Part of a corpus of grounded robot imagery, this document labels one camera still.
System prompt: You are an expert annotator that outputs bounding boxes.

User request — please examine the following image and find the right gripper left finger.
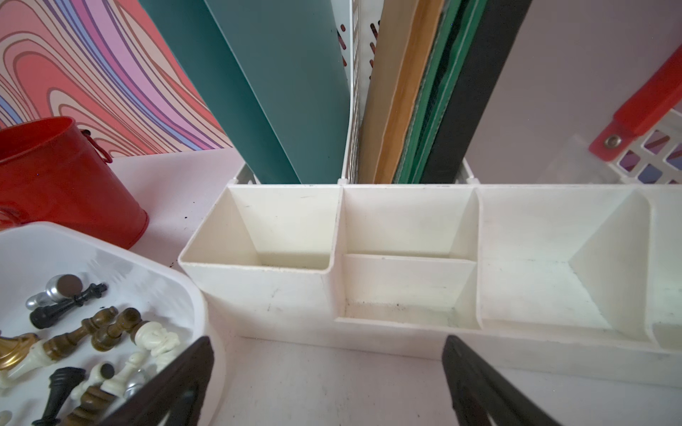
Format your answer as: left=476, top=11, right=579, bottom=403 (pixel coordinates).
left=99, top=337, right=215, bottom=425

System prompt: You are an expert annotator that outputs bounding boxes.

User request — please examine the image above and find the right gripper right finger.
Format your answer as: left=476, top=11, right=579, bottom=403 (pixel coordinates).
left=442, top=335, right=558, bottom=425

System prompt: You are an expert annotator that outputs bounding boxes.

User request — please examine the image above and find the white pawn chess piece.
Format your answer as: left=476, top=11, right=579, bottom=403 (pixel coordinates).
left=69, top=361, right=115, bottom=401

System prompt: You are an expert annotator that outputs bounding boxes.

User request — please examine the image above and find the bronze rook chess piece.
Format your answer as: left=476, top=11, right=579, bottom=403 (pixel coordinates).
left=60, top=386, right=117, bottom=426

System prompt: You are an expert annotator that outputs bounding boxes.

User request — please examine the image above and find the bronze pawn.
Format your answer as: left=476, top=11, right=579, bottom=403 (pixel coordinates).
left=91, top=307, right=142, bottom=353

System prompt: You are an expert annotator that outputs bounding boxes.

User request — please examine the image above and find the black king chess piece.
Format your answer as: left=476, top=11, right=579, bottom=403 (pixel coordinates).
left=29, top=283, right=108, bottom=329

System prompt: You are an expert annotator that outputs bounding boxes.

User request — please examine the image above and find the silver pawn chess piece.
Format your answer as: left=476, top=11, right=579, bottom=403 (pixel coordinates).
left=25, top=274, right=83, bottom=311

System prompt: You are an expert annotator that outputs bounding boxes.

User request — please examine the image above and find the gold pawn chess piece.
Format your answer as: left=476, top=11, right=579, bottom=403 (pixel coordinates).
left=0, top=333, right=40, bottom=370

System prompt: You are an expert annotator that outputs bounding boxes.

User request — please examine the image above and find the black pawn chess piece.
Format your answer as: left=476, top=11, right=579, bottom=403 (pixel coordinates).
left=31, top=367, right=86, bottom=426

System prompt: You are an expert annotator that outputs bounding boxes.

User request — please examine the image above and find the white bishop chess piece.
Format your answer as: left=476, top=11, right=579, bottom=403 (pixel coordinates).
left=99, top=351, right=147, bottom=398

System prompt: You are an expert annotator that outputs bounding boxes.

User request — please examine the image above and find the white knight chess piece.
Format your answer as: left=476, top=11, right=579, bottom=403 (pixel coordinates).
left=131, top=321, right=181, bottom=373

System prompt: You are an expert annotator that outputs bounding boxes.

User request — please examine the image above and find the white plastic storage box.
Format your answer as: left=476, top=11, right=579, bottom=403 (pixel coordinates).
left=1, top=223, right=226, bottom=425

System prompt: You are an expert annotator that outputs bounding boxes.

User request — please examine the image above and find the white small chess piece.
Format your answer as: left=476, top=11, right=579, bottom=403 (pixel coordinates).
left=0, top=410, right=12, bottom=426

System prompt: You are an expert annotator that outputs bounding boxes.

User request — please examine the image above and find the silver piece lower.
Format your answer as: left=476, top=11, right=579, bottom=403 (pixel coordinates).
left=124, top=368, right=150, bottom=400

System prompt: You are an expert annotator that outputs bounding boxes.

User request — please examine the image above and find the white desk file organizer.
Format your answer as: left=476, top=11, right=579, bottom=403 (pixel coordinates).
left=179, top=1, right=681, bottom=387

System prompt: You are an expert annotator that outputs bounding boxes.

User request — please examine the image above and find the red metal bucket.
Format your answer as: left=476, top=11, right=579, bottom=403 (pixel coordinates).
left=1, top=116, right=149, bottom=249

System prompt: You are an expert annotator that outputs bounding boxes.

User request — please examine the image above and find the grey folder sheet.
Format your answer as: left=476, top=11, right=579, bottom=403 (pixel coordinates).
left=466, top=1, right=681, bottom=184

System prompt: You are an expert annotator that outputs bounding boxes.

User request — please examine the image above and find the brown cardboard folder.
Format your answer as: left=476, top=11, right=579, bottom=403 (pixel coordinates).
left=358, top=0, right=446, bottom=184

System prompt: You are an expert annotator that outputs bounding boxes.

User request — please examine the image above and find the black folder board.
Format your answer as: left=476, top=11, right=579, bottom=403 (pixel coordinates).
left=412, top=1, right=531, bottom=184

